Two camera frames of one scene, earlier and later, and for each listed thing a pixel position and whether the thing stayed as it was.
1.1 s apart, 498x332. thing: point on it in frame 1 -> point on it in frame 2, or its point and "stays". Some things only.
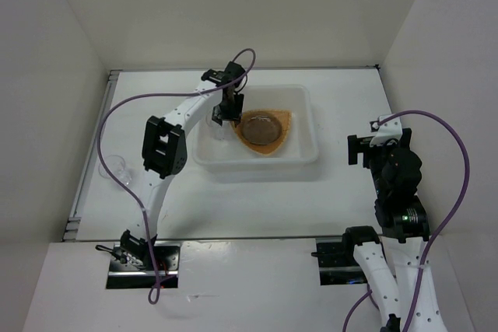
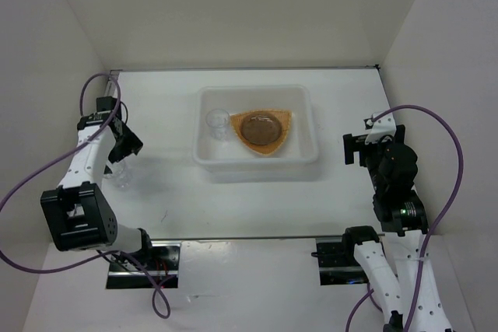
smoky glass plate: [261, 131] stays
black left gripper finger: [237, 108] -> [132, 141]
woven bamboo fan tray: [283, 116] stays
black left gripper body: [226, 106] -> [120, 140]
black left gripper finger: [216, 114] -> [117, 153]
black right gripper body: [384, 180] stays
